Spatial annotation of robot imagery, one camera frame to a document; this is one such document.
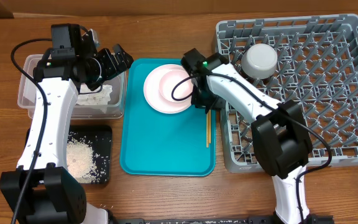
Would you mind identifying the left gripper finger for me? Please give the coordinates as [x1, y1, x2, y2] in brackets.
[113, 44, 134, 73]
[104, 48, 119, 80]

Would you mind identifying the wooden chopstick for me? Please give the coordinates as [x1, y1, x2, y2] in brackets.
[206, 112, 210, 148]
[207, 110, 211, 146]

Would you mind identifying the white napkin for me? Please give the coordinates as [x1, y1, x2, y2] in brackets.
[76, 85, 112, 106]

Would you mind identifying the small pink plate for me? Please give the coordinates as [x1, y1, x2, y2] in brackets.
[159, 70, 193, 103]

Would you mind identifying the grey bowl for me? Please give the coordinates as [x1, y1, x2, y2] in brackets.
[241, 44, 278, 79]

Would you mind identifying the rice pile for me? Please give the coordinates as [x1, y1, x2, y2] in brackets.
[67, 131, 111, 184]

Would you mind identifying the grey dish rack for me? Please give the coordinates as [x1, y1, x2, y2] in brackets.
[216, 14, 358, 166]

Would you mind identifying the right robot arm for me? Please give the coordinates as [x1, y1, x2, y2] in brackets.
[181, 49, 312, 223]

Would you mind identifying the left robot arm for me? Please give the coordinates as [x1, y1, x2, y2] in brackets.
[0, 24, 133, 223]

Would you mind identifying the clear plastic bin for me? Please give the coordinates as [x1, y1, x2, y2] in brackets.
[17, 52, 127, 120]

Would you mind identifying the large pink plate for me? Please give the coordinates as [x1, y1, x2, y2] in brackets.
[144, 64, 191, 114]

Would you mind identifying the teal serving tray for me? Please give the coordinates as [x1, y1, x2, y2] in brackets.
[119, 58, 216, 177]

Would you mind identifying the black tray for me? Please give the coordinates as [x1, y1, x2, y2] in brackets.
[25, 124, 113, 185]

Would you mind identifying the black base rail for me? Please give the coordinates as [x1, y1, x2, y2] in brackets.
[117, 214, 335, 224]

